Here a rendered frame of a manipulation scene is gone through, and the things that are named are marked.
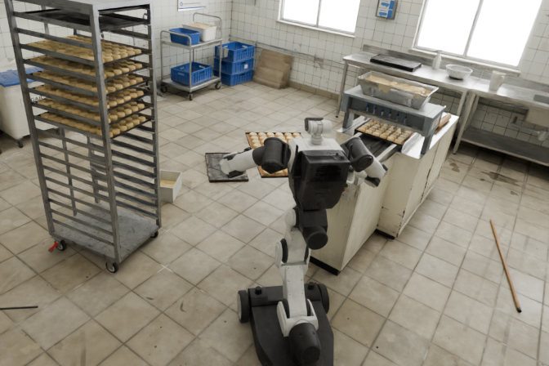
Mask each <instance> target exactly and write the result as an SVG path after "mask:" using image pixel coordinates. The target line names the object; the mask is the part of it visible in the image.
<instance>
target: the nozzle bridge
mask: <svg viewBox="0 0 549 366"><path fill-rule="evenodd" d="M368 102H369V110H368V113H367V114H366V106H367V104H368ZM375 105H376V107H377V111H376V115H373V109H374V107H375ZM383 106H384V108H383ZM367 107H368V106H367ZM382 108H383V109H384V114H383V116H382V118H380V115H381V111H382ZM390 110H391V119H390V120H388V114H389V112H390ZM341 111H343V112H345V116H344V120H343V125H342V127H344V128H348V127H350V126H351V125H352V123H353V118H354V114H358V115H361V116H364V117H366V118H371V119H374V120H377V121H379V122H382V123H387V124H390V125H392V126H396V127H400V128H403V129H405V130H409V131H411V132H416V133H418V134H421V136H424V141H423V143H422V148H421V151H420V154H426V153H427V152H428V150H429V149H430V146H431V142H432V138H433V135H434V133H435V129H436V128H437V127H438V126H439V125H440V120H441V117H442V114H443V112H444V107H442V106H438V105H433V104H430V103H426V104H425V105H424V106H423V107H421V108H420V109H419V110H418V109H413V108H410V107H407V106H404V105H398V104H396V103H392V102H389V101H386V100H381V99H378V98H375V97H372V96H367V95H364V94H363V92H362V89H361V86H360V85H359V86H357V87H354V88H351V89H350V90H348V91H345V92H344V94H343V98H342V103H341ZM398 112H399V119H398V122H397V123H396V122H395V117H396V115H397V114H398ZM406 114H407V115H406ZM405 115H406V116H407V120H406V123H405V125H403V121H404V117H405Z"/></svg>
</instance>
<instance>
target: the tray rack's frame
mask: <svg viewBox="0 0 549 366"><path fill-rule="evenodd" d="M40 1H45V2H53V3H57V4H61V5H66V6H71V7H78V8H83V9H88V10H89V7H88V3H95V4H97V10H103V9H110V8H117V7H129V6H136V5H143V4H150V0H40ZM4 4H5V8H6V13H7V20H8V25H9V30H10V34H11V41H12V46H13V50H14V54H15V59H16V67H17V71H18V75H19V80H20V88H21V92H22V96H23V101H24V105H25V112H26V117H27V122H28V126H29V134H30V138H31V142H32V146H33V155H34V159H35V163H36V168H37V172H38V179H39V184H40V189H41V193H42V201H43V205H44V209H45V213H46V218H47V226H48V230H49V235H51V236H54V237H53V239H54V240H55V241H57V242H59V243H58V244H57V245H56V246H57V247H58V248H61V245H60V241H61V240H64V241H65V242H67V243H71V244H73V245H75V246H77V247H80V248H83V249H85V250H87V251H89V252H92V253H95V254H96V255H99V256H101V257H104V258H105V261H107V268H108V269H110V270H114V269H113V263H114V262H115V255H114V246H111V245H109V244H107V243H103V242H101V241H99V240H97V239H94V238H91V237H89V236H86V235H85V234H81V233H79V232H77V231H75V230H71V229H69V228H67V227H64V226H62V225H58V226H57V227H56V228H55V226H54V222H53V218H52V213H51V205H50V200H49V196H48V191H47V183H46V178H45V174H44V170H43V165H42V156H41V152H40V148H39V143H38V135H37V130H36V126H35V121H34V116H33V108H32V104H31V100H30V94H29V86H28V82H27V78H26V72H25V65H24V60H23V56H22V50H21V46H20V38H19V34H18V29H17V24H16V16H15V12H14V7H13V2H12V0H4ZM94 199H95V202H94V203H93V204H95V205H97V206H99V207H102V208H105V209H108V210H110V208H109V205H108V204H106V203H102V202H101V201H100V200H99V199H96V198H94ZM83 211H84V212H88V213H91V214H93V215H95V216H98V217H101V218H104V219H106V220H108V221H111V215H110V214H108V213H106V212H102V211H100V210H97V209H95V208H91V207H87V208H85V209H83ZM73 212H74V216H73V217H75V218H78V219H79V220H82V221H85V222H87V223H90V224H92V225H96V226H98V227H100V228H102V229H105V230H108V231H110V232H113V231H112V226H111V225H109V224H106V223H104V222H102V221H98V220H96V219H94V218H91V217H89V216H85V215H83V214H81V213H77V212H75V211H73ZM117 214H120V216H119V217H118V224H119V225H121V227H120V228H118V230H119V235H121V236H122V238H121V239H120V245H121V246H123V248H122V249H121V256H122V261H123V260H124V259H125V258H126V257H128V256H129V255H130V254H131V253H132V252H133V251H135V250H136V249H137V248H138V247H139V246H141V245H142V244H143V243H144V241H146V240H147V239H148V238H149V237H150V236H151V235H154V233H155V232H156V231H157V230H159V226H158V225H156V222H155V221H151V220H149V219H146V218H144V217H142V216H137V215H136V214H133V213H130V212H127V211H124V210H122V209H120V208H117ZM64 223H65V224H68V225H71V226H73V227H76V228H78V229H80V230H84V231H86V232H88V233H90V234H94V235H96V236H98V237H101V238H103V239H106V240H109V241H110V242H114V240H113V236H111V235H109V234H106V233H103V232H101V231H99V230H95V229H93V228H91V227H89V226H86V225H83V224H81V223H78V222H76V221H72V220H70V219H68V220H67V221H65V222H64Z"/></svg>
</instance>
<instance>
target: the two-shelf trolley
mask: <svg viewBox="0 0 549 366"><path fill-rule="evenodd" d="M195 14H199V15H203V16H211V17H215V18H219V19H220V20H221V27H220V28H218V27H217V28H216V29H220V30H221V38H215V39H213V40H210V41H207V42H201V41H199V43H198V44H194V45H191V38H190V36H188V35H185V34H181V33H174V32H171V31H167V30H162V31H161V32H160V55H161V84H160V87H161V92H162V93H165V92H167V88H166V87H165V86H164V85H166V86H169V87H174V88H178V89H181V90H184V91H187V92H188V93H189V100H193V95H192V92H193V91H195V90H198V89H199V88H202V87H206V86H207V85H210V84H213V83H216V82H218V83H217V84H216V86H215V88H216V89H217V90H218V89H220V88H221V44H222V18H221V17H220V16H212V15H207V14H203V13H198V12H195V13H194V14H193V21H194V15H195ZM162 32H166V33H173V34H176V35H181V36H184V37H187V38H188V39H189V40H190V45H189V46H188V45H184V44H180V43H178V42H172V41H171V39H170V38H165V39H162ZM217 43H221V44H220V67H219V77H217V76H213V75H212V77H211V78H210V79H208V80H205V81H203V82H200V83H197V84H195V85H193V86H191V50H193V62H194V49H197V48H200V47H206V46H210V45H213V44H217ZM162 44H166V45H170V46H174V47H179V48H184V49H187V50H190V85H185V84H182V83H176V82H173V81H172V80H171V78H168V79H165V80H163V52H162Z"/></svg>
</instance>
